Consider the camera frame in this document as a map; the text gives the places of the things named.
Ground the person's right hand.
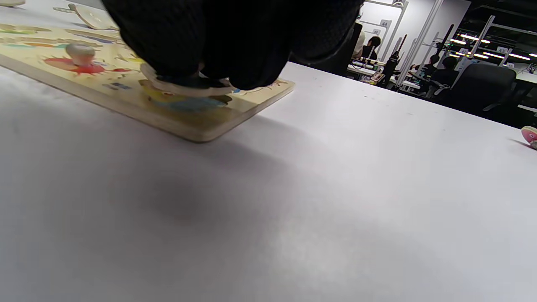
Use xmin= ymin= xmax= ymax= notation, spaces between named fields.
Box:
xmin=101 ymin=0 xmax=365 ymax=91

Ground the yellow blue fish puzzle piece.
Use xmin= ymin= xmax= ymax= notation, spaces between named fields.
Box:
xmin=139 ymin=63 xmax=240 ymax=98

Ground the wooden animal puzzle frame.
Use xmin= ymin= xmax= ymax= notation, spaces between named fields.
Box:
xmin=0 ymin=23 xmax=295 ymax=143

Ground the red crab puzzle piece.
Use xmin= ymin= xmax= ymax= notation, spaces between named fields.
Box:
xmin=43 ymin=43 xmax=130 ymax=76

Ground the pink wooden puzzle piece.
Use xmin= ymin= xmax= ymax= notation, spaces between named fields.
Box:
xmin=520 ymin=125 xmax=537 ymax=150

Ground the black swivel office chair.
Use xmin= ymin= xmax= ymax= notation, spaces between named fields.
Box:
xmin=436 ymin=63 xmax=519 ymax=116

